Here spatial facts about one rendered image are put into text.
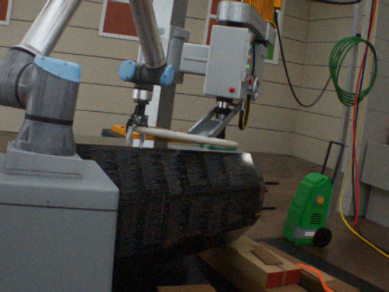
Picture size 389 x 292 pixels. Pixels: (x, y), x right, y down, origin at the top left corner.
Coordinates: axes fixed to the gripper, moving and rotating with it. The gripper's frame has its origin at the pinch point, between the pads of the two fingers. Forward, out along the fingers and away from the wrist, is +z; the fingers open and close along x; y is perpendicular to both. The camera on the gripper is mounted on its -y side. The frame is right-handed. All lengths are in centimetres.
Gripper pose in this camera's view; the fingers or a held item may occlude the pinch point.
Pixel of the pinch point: (134, 144)
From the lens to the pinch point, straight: 213.0
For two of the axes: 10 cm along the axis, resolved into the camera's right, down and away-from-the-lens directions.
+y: 2.3, 0.9, -9.7
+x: 9.6, 1.4, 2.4
